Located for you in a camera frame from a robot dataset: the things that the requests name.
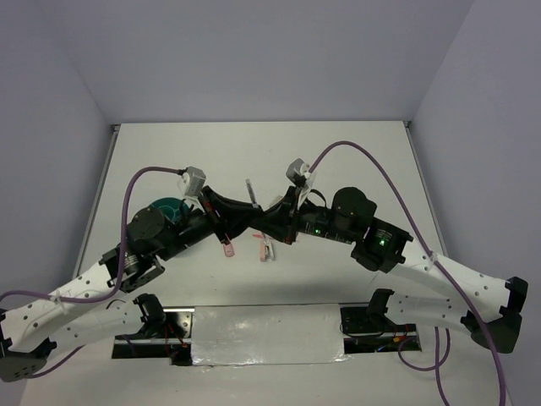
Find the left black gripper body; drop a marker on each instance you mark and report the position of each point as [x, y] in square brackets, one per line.
[207, 223]

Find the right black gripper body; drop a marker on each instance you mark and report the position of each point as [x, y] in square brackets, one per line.
[312, 218]

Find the grey clear pen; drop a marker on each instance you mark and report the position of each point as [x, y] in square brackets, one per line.
[253, 200]

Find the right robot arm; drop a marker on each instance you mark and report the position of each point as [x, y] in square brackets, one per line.
[487, 309]

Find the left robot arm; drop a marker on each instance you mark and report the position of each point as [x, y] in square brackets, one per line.
[107, 299]

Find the pink small stapler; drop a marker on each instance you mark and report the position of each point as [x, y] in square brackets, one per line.
[266, 250]

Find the pink correction tape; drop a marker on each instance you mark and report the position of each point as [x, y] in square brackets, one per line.
[228, 249]

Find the teal round organizer container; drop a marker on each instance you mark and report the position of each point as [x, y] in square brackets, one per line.
[169, 207]

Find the silver foil plate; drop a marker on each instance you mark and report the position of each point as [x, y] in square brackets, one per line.
[267, 335]

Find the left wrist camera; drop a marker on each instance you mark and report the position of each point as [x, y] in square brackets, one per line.
[191, 182]

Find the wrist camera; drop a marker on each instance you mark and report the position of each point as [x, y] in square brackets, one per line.
[191, 182]
[298, 173]

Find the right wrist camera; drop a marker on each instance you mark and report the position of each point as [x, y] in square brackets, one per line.
[298, 173]

